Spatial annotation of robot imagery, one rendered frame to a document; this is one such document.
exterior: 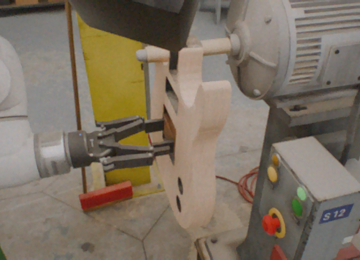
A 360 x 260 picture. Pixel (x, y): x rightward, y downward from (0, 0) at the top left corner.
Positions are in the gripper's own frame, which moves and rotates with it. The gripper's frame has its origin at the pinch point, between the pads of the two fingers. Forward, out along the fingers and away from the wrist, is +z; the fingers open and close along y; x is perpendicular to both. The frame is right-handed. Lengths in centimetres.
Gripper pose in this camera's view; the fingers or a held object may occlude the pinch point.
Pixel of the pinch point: (167, 134)
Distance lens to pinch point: 74.8
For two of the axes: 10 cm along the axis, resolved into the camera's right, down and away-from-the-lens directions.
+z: 9.6, -1.5, 2.4
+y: 2.8, 6.2, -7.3
